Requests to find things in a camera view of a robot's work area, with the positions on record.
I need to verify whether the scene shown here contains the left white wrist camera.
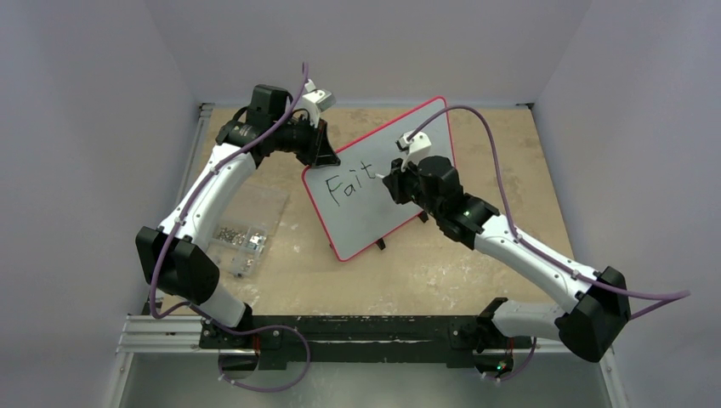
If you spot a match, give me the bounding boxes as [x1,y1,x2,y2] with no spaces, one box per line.
[297,79,336,128]

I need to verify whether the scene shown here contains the clear plastic parts box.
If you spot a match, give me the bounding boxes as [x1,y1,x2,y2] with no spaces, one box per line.
[207,183,289,277]

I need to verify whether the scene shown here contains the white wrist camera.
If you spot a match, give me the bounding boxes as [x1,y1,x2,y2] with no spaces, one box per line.
[297,79,336,128]
[395,131,432,171]

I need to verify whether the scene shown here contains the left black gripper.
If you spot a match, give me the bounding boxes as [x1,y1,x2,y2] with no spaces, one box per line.
[271,113,338,167]

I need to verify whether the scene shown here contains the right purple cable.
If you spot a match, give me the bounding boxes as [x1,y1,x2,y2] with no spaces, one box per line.
[406,105,692,322]

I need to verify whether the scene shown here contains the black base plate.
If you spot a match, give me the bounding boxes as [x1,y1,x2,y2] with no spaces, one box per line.
[200,315,515,376]

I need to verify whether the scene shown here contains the pink framed whiteboard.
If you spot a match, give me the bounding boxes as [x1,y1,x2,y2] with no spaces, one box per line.
[301,96,447,262]

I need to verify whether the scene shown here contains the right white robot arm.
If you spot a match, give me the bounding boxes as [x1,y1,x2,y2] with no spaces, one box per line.
[381,156,631,362]

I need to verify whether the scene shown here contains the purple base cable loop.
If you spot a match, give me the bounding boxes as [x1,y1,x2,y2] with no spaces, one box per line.
[217,323,312,395]

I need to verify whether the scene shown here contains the aluminium rail frame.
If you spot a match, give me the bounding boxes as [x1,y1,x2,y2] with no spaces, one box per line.
[104,102,629,408]

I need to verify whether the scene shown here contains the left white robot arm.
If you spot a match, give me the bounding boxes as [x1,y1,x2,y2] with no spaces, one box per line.
[135,81,341,348]

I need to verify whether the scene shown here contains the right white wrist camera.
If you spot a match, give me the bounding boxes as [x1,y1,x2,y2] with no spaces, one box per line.
[395,131,432,171]

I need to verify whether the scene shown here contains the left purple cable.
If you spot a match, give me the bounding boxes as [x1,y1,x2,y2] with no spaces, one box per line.
[148,61,311,333]

